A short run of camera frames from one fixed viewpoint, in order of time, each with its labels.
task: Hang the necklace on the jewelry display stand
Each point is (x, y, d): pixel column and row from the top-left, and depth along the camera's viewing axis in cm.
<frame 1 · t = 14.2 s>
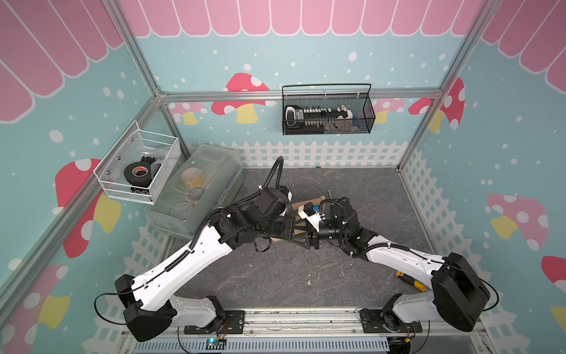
left hand: (292, 230, 67), fingers closed
right hand: (290, 232, 73), fingers open
translucent green storage box: (210, 178, 91), point 21 cm above the table

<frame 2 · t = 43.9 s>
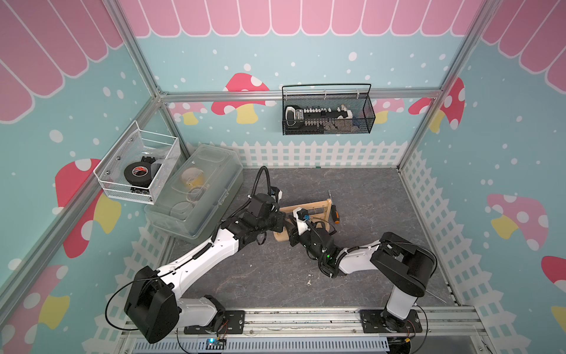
left hand: (282, 218, 81), fingers closed
right hand: (285, 219, 84), fingers open
orange black screwdriver: (334, 211, 104), on the table
the other named things where they were.

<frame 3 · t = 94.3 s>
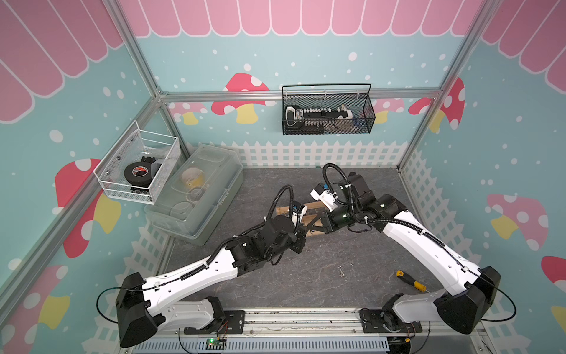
left hand: (305, 230, 72), fingers closed
right hand: (310, 226, 69), fingers closed
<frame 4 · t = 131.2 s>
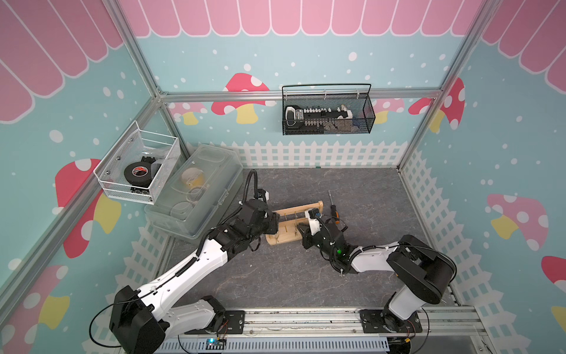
left hand: (274, 220, 79), fingers open
right hand: (297, 226, 87), fingers closed
